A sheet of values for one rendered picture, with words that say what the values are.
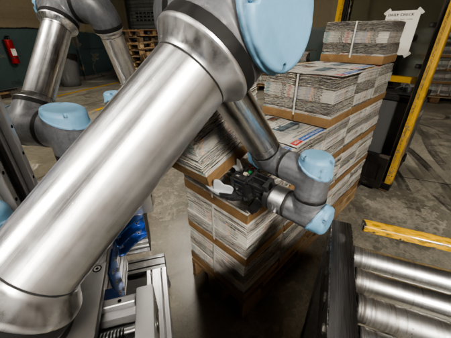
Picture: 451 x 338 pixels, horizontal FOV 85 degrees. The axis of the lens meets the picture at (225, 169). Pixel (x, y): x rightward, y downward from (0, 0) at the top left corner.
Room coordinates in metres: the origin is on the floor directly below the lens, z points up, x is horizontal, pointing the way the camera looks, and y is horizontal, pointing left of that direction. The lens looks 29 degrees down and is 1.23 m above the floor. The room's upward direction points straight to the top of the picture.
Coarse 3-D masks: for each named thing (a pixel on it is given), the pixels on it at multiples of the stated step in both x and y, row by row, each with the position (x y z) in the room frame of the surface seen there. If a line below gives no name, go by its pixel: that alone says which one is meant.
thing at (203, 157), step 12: (216, 120) 0.67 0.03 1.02; (204, 132) 0.63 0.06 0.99; (216, 132) 0.67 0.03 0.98; (228, 132) 0.71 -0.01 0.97; (192, 144) 0.61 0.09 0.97; (204, 144) 0.64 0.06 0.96; (216, 144) 0.67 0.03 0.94; (228, 144) 0.71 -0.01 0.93; (240, 144) 0.74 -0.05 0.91; (180, 156) 0.69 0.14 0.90; (192, 156) 0.63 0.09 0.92; (204, 156) 0.64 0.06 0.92; (216, 156) 0.67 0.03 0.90; (228, 156) 0.70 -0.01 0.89; (192, 168) 0.67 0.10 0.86; (204, 168) 0.63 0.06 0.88
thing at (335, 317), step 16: (336, 224) 0.49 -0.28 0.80; (336, 240) 0.43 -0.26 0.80; (352, 240) 0.43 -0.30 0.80; (336, 256) 0.38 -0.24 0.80; (352, 256) 0.38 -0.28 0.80; (336, 272) 0.34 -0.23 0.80; (352, 272) 0.34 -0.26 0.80; (320, 288) 0.38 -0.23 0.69; (336, 288) 0.31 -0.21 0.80; (352, 288) 0.31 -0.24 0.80; (320, 304) 0.33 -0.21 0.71; (336, 304) 0.27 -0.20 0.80; (352, 304) 0.27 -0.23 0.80; (320, 320) 0.29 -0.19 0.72; (336, 320) 0.25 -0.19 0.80; (352, 320) 0.25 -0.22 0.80; (320, 336) 0.25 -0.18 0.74; (336, 336) 0.22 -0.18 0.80; (352, 336) 0.22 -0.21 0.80
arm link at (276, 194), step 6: (276, 186) 0.54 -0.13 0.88; (282, 186) 0.54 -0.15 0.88; (270, 192) 0.53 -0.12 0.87; (276, 192) 0.52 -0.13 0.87; (282, 192) 0.52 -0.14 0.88; (270, 198) 0.52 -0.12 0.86; (276, 198) 0.51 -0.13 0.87; (282, 198) 0.50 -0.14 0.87; (270, 204) 0.51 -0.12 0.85; (276, 204) 0.50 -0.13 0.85; (270, 210) 0.52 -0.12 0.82; (276, 210) 0.50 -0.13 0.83
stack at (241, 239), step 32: (288, 128) 1.13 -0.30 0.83; (320, 128) 1.13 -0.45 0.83; (352, 128) 1.39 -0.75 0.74; (352, 160) 1.49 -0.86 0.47; (192, 192) 0.93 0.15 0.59; (224, 224) 0.79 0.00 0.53; (256, 224) 0.74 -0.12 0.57; (224, 256) 0.79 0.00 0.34; (288, 256) 0.98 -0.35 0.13; (224, 288) 0.79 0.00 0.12; (256, 288) 0.79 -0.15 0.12
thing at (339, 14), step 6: (342, 0) 2.28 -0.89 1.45; (348, 0) 2.26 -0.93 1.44; (342, 6) 2.27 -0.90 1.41; (348, 6) 2.30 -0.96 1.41; (336, 12) 2.30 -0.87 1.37; (342, 12) 2.28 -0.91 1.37; (348, 12) 2.28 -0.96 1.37; (336, 18) 2.29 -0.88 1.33; (342, 18) 2.28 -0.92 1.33; (348, 18) 2.30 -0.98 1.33
